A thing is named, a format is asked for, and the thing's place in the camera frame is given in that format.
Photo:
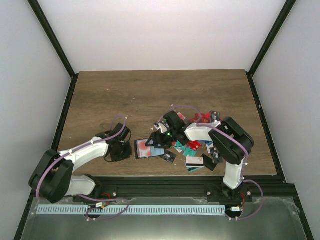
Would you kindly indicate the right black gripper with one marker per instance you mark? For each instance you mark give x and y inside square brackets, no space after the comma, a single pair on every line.
[154,136]

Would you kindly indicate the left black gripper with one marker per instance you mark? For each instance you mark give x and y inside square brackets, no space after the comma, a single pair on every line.
[129,153]

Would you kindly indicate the black leather card holder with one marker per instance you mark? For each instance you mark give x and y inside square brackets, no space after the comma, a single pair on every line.
[156,152]

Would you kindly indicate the red card with gold text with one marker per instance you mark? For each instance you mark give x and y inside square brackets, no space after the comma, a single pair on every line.
[194,145]

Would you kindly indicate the white card red circle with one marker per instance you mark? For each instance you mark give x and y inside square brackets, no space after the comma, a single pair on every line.
[143,151]

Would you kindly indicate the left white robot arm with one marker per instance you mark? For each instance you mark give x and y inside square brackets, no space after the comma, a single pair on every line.
[54,178]

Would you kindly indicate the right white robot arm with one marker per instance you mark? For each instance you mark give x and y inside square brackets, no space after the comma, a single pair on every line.
[231,141]

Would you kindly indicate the teal card upper pile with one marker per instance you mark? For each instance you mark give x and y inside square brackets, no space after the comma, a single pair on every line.
[179,147]

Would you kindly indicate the black VIP card right pile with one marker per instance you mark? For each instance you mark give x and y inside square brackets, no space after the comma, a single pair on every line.
[216,156]

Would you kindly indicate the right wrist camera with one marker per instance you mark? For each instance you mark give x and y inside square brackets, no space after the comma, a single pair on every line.
[162,126]

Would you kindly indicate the light blue cable duct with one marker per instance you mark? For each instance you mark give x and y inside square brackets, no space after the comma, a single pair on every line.
[203,210]

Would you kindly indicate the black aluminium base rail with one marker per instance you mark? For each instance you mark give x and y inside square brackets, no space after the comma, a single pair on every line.
[210,187]

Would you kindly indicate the left black frame post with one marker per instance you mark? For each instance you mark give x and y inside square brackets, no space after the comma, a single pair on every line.
[40,15]

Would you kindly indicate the black frame post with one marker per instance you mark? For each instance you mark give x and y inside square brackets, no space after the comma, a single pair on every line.
[276,27]
[40,15]

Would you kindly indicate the right black frame post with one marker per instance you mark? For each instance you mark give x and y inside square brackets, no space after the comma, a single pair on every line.
[276,27]

